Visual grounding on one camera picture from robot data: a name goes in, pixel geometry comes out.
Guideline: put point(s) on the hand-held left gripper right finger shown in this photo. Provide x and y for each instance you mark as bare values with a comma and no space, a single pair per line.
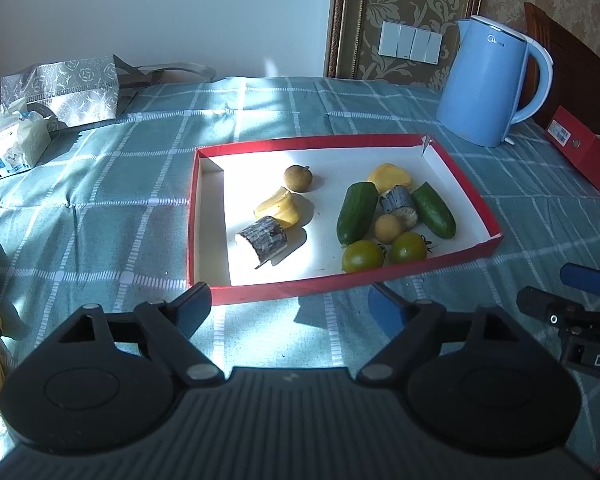
385,310

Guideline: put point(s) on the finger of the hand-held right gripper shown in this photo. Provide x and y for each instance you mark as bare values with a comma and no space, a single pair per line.
582,276
545,305

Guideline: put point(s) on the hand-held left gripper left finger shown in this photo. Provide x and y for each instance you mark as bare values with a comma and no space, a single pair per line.
195,305

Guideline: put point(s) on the green tomato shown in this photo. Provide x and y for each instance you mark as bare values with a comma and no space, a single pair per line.
362,256
407,247

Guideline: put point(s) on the brown longan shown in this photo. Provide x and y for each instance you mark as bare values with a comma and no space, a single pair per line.
298,178
387,227

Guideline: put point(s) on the red cardboard tray box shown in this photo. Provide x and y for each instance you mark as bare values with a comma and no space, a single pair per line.
320,242

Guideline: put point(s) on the green cucumber piece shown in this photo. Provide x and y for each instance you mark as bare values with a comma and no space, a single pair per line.
432,210
355,215

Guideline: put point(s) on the teal checked tablecloth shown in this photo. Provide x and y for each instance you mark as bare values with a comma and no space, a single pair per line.
130,170

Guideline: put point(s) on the wooden chair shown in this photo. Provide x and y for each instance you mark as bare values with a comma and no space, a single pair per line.
580,75

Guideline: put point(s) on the blue electric kettle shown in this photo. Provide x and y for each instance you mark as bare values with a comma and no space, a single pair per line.
480,90

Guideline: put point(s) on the white tissue pack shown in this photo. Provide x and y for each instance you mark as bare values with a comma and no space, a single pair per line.
20,140

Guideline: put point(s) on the silver patterned gift bag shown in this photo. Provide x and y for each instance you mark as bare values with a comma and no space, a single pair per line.
65,85

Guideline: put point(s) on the white wall switch panel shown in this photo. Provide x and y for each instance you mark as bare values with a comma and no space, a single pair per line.
410,42

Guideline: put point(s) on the gilded wall frame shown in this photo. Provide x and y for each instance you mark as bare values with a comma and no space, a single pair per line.
342,20

